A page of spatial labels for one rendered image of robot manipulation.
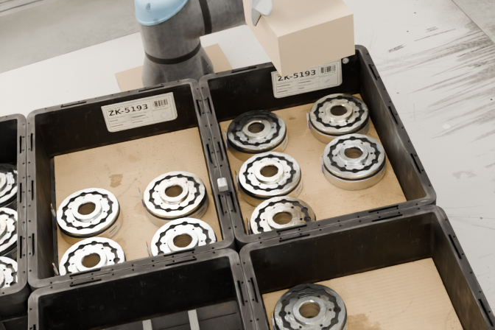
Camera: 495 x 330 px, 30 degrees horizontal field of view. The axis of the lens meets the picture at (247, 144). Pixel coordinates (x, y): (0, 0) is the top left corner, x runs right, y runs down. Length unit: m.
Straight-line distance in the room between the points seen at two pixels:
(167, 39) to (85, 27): 1.68
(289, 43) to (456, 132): 0.55
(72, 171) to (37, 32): 1.91
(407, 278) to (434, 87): 0.61
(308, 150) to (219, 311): 0.36
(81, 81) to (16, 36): 1.50
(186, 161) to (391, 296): 0.45
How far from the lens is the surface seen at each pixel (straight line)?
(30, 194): 1.48
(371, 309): 1.36
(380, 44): 2.02
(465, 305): 1.30
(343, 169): 1.51
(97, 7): 3.57
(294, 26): 1.36
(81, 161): 1.65
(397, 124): 1.48
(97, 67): 2.07
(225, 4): 1.81
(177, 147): 1.63
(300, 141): 1.60
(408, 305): 1.37
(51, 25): 3.53
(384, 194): 1.51
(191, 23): 1.80
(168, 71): 1.85
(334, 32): 1.38
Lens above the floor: 1.92
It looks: 43 degrees down
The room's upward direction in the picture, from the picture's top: 9 degrees counter-clockwise
